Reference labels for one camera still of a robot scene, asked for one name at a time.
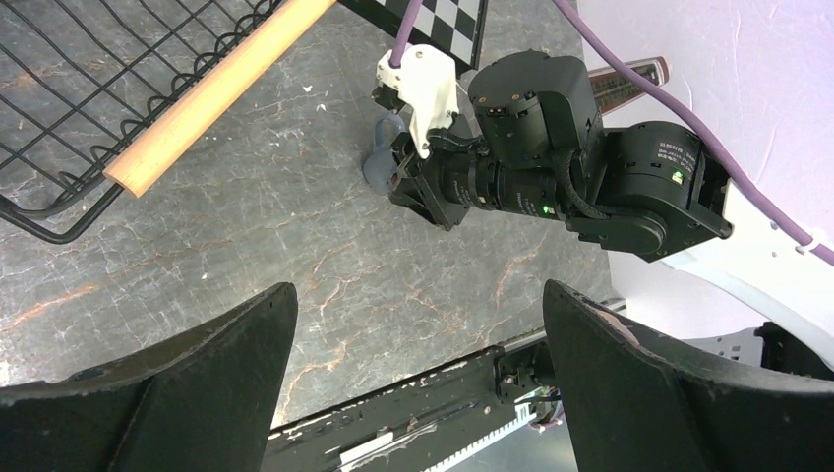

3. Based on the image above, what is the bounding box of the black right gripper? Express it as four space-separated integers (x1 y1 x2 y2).
387 130 476 231

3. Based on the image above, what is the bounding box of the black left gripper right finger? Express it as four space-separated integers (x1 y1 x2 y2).
543 280 833 471

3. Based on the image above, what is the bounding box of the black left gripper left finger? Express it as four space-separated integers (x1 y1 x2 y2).
1 282 298 471

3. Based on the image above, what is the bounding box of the grey blue mug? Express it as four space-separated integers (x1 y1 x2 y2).
362 112 407 196

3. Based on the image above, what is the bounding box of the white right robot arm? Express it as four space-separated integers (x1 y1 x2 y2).
378 45 737 263

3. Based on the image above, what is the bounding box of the black white chessboard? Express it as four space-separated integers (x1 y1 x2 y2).
340 0 488 76

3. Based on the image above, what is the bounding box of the brown wooden metronome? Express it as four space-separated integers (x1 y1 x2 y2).
588 56 671 115

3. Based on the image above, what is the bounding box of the aluminium rail frame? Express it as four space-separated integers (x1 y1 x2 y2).
425 327 764 471

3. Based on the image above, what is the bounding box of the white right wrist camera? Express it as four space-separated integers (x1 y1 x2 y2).
377 44 459 159

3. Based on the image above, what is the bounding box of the right wooden rack handle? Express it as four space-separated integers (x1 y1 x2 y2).
103 0 335 198

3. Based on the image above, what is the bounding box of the black wire dish rack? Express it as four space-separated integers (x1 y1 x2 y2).
1 1 278 245

